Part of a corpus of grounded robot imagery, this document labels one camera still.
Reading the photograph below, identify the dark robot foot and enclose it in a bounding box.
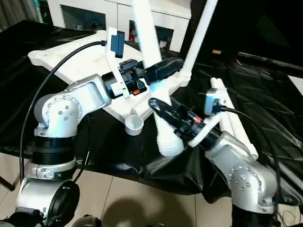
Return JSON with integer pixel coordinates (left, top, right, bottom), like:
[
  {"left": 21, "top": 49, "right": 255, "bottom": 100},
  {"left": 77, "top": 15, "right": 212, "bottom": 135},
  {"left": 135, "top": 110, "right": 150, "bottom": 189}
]
[{"left": 73, "top": 215, "right": 102, "bottom": 227}]

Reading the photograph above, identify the black stand strut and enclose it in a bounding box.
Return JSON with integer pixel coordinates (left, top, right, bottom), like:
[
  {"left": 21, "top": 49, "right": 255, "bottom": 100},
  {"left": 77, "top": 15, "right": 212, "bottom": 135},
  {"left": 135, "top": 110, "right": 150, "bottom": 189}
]
[{"left": 0, "top": 175, "right": 15, "bottom": 192}]

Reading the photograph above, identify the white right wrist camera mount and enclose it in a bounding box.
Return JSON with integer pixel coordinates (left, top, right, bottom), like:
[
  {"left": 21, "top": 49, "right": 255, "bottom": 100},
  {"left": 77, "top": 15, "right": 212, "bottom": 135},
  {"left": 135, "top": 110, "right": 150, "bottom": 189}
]
[{"left": 188, "top": 88, "right": 225, "bottom": 148}]

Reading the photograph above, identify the white flat board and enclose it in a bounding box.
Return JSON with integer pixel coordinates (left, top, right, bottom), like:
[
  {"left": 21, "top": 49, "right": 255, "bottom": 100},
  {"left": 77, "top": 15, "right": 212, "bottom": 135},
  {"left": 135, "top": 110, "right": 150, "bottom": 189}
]
[{"left": 289, "top": 75, "right": 303, "bottom": 96}]

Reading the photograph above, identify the black mat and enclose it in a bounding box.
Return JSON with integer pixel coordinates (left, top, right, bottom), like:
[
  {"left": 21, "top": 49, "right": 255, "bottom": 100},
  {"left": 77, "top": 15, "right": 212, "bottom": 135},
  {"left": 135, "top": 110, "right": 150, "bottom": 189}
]
[{"left": 0, "top": 20, "right": 303, "bottom": 205}]

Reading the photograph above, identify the white plastic table top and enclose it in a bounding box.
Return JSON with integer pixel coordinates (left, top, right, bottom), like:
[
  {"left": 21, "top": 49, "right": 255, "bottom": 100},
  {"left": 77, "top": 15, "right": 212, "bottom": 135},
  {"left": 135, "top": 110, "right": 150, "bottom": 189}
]
[{"left": 27, "top": 30, "right": 193, "bottom": 137}]

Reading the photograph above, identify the white cabinet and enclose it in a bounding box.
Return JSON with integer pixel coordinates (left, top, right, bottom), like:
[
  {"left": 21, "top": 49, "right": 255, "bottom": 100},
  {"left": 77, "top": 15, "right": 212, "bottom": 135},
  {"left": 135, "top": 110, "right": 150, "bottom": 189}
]
[{"left": 46, "top": 0, "right": 193, "bottom": 52}]

